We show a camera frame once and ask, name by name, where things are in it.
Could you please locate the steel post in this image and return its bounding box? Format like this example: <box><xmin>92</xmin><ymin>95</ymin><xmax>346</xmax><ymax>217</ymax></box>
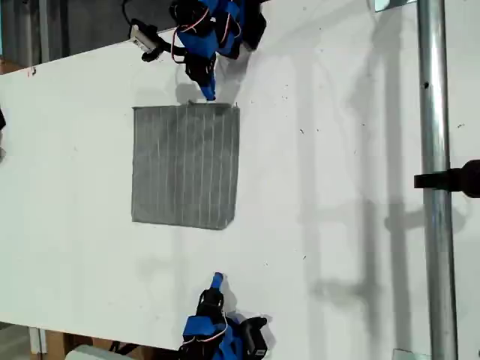
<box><xmin>415</xmin><ymin>0</ymin><xmax>460</xmax><ymax>360</ymax></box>

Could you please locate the white table leg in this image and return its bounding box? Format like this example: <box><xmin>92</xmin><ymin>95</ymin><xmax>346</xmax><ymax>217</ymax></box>
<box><xmin>28</xmin><ymin>326</ymin><xmax>48</xmax><ymax>355</ymax></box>

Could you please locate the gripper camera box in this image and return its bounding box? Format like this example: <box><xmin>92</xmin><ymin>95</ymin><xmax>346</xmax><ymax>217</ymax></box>
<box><xmin>239</xmin><ymin>316</ymin><xmax>269</xmax><ymax>358</ymax></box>
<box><xmin>129</xmin><ymin>19</ymin><xmax>167</xmax><ymax>63</ymax></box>

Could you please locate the black camera cable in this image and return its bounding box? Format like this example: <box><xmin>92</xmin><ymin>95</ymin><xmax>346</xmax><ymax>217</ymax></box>
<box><xmin>121</xmin><ymin>0</ymin><xmax>137</xmax><ymax>26</ymax></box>

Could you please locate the white plastic container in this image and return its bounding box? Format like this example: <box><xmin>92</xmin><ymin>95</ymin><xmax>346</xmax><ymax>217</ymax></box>
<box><xmin>65</xmin><ymin>343</ymin><xmax>133</xmax><ymax>360</ymax></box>

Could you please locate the grey striped towel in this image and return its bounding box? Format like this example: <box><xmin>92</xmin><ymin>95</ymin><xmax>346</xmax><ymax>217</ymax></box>
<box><xmin>130</xmin><ymin>101</ymin><xmax>242</xmax><ymax>232</ymax></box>

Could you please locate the black clamp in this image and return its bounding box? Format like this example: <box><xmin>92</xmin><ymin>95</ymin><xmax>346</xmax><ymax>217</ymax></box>
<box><xmin>413</xmin><ymin>159</ymin><xmax>480</xmax><ymax>199</ymax></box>

